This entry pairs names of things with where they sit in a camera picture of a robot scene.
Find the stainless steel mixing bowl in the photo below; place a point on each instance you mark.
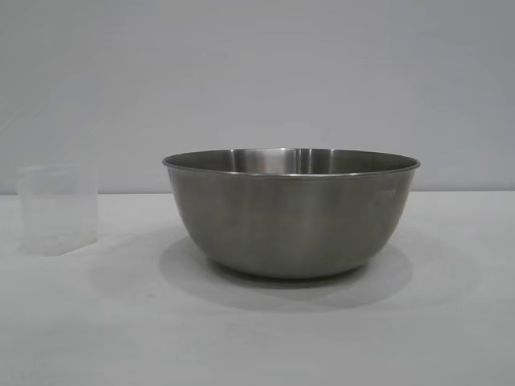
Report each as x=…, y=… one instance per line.
x=291, y=223

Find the translucent plastic measuring cup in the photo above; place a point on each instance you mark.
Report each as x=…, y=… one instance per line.
x=60, y=213

